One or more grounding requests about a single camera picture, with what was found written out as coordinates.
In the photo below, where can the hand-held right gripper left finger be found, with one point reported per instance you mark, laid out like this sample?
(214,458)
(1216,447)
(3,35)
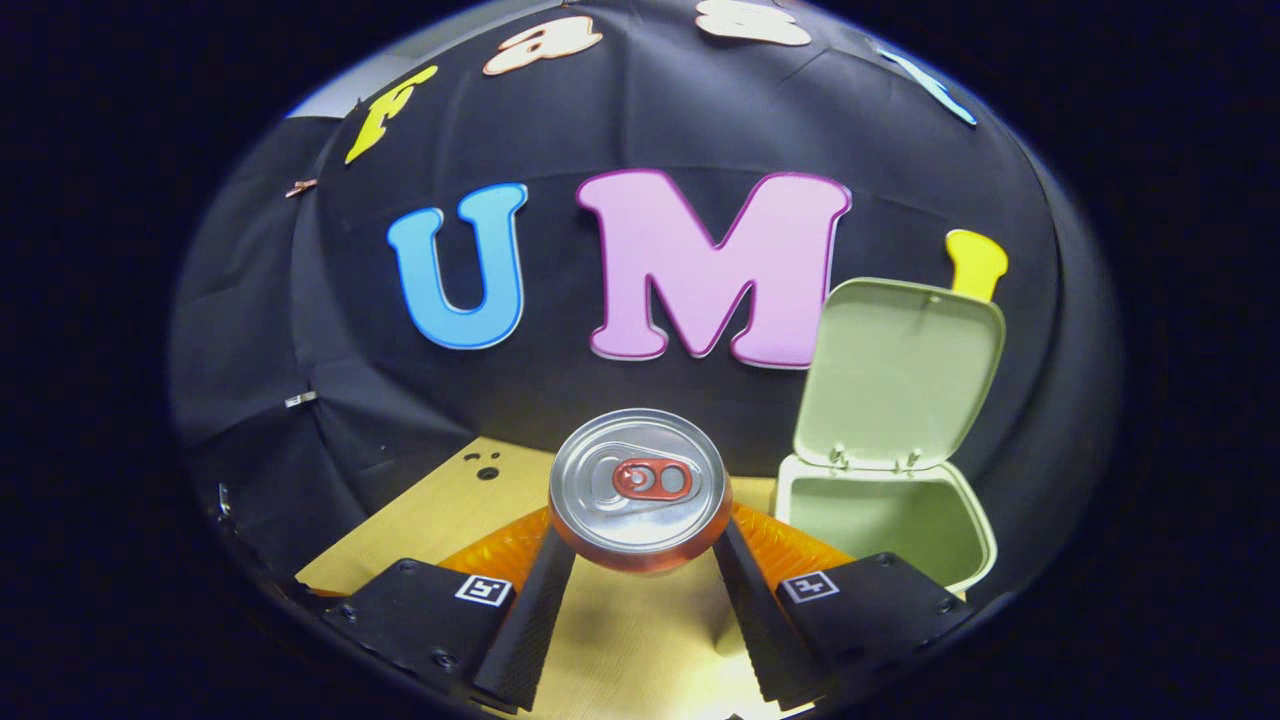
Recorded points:
(530,620)

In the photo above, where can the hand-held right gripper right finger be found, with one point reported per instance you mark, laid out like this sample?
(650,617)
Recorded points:
(755,620)

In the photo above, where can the red pop can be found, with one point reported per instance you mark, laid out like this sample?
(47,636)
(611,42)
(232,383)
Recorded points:
(640,500)

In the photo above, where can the green desktop garbage bin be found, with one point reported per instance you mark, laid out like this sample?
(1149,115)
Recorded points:
(900,390)

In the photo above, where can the wooden desktop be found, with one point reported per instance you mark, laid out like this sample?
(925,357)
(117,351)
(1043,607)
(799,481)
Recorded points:
(440,520)

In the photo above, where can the silver cloth clip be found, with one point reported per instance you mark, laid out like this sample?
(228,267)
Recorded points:
(300,399)

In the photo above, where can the copper cloth clip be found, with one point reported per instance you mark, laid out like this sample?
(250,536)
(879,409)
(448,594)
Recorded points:
(300,187)

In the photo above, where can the black backdrop cloth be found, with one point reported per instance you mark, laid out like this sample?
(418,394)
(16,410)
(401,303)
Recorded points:
(650,120)

